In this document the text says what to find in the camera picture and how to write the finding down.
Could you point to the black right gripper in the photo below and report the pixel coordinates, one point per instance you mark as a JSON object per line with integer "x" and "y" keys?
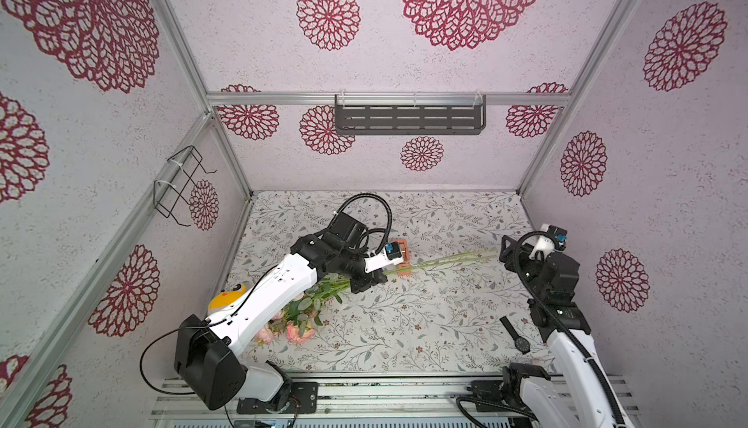
{"x": 513, "y": 250}

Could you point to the pink artificial rose stem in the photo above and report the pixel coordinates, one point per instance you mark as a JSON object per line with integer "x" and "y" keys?
{"x": 307, "y": 313}

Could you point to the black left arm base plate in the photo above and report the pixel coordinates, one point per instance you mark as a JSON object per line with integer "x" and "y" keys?
{"x": 298, "y": 397}

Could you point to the dark grey wall shelf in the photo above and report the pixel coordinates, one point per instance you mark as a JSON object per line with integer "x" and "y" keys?
{"x": 408, "y": 120}

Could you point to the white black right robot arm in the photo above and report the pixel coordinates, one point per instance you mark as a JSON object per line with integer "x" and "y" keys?
{"x": 595, "y": 402}

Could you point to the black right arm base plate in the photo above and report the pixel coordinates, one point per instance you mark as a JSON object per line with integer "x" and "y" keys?
{"x": 494, "y": 395}

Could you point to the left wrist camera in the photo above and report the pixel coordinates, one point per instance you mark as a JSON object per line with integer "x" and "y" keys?
{"x": 391, "y": 255}

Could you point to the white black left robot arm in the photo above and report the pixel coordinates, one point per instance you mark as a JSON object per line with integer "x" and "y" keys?
{"x": 208, "y": 351}

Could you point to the black wire wall basket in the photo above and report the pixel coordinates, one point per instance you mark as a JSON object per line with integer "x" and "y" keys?
{"x": 187, "y": 197}

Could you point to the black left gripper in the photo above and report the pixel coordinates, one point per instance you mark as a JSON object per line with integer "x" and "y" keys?
{"x": 366, "y": 278}

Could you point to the yellow plush toy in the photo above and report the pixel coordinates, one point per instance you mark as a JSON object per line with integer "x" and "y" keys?
{"x": 227, "y": 297}

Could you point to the black wristwatch on table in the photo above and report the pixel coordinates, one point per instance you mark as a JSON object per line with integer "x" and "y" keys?
{"x": 520, "y": 343}

